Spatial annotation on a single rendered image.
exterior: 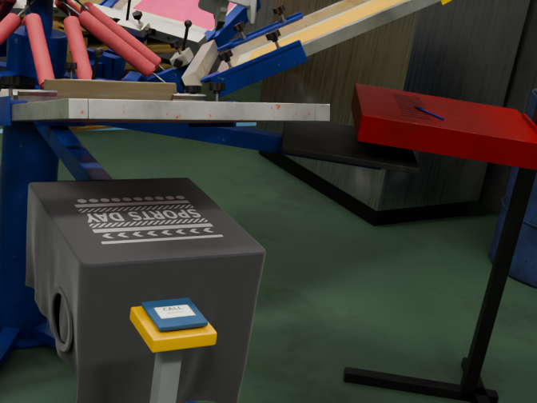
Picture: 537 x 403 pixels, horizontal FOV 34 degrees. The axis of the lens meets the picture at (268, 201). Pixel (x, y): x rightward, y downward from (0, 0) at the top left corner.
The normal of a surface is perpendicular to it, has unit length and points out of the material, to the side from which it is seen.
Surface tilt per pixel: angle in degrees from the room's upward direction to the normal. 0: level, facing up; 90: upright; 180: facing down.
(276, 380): 0
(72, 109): 72
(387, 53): 90
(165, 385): 90
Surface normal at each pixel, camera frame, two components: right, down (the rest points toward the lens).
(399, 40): -0.83, 0.07
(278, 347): 0.15, -0.92
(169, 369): 0.46, 0.38
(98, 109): 0.48, 0.07
